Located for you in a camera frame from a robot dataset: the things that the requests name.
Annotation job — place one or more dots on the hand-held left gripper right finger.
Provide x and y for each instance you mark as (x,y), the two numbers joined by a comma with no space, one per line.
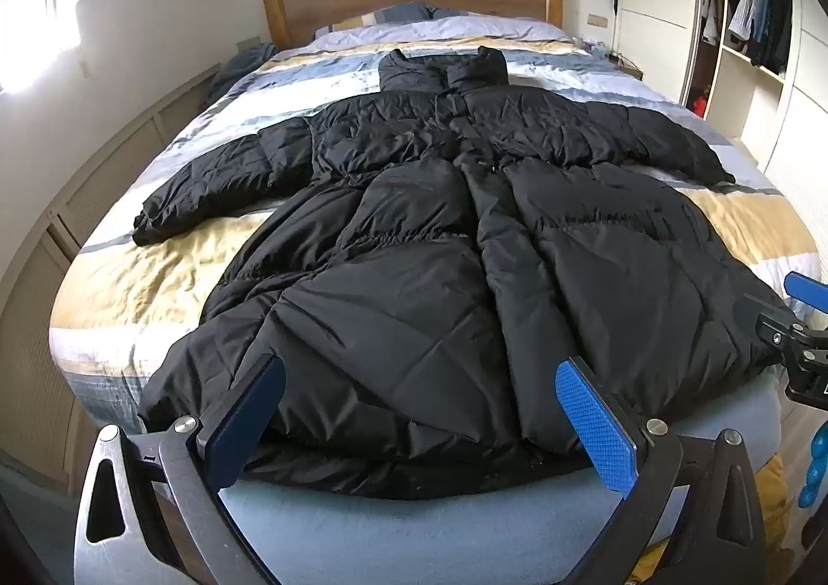
(598,430)

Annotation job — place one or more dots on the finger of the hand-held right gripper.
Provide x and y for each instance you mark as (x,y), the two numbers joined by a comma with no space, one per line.
(773,327)
(803,289)

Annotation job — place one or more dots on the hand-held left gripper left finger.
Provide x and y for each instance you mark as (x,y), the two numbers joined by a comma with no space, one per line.
(246,423)

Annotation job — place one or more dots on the black puffer coat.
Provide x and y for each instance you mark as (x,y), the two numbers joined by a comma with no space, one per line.
(401,274)

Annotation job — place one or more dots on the row of hanging clothes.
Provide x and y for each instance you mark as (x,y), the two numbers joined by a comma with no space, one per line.
(760,3)

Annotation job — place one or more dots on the person's right hand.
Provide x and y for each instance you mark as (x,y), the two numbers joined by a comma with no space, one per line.
(815,468)

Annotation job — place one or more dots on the striped duvet bed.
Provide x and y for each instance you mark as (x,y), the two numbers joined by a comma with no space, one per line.
(187,265)

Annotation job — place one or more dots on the light blue bed sheet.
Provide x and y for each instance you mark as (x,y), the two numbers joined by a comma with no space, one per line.
(453,533)

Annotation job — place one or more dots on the red bag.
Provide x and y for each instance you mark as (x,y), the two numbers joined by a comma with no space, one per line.
(700,104)

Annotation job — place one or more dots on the dark cushion beside bed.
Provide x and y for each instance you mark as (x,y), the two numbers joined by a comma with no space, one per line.
(249,61)

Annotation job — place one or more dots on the blue-grey pillow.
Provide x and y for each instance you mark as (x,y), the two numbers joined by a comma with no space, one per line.
(453,13)
(401,13)

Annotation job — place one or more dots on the bright window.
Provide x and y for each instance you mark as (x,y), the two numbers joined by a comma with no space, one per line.
(32,3)

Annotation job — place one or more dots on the beige low wall cabinet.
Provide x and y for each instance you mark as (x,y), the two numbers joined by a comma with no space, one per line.
(39,313)

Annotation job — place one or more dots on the beige wall switch panel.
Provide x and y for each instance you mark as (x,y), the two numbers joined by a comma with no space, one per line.
(598,20)

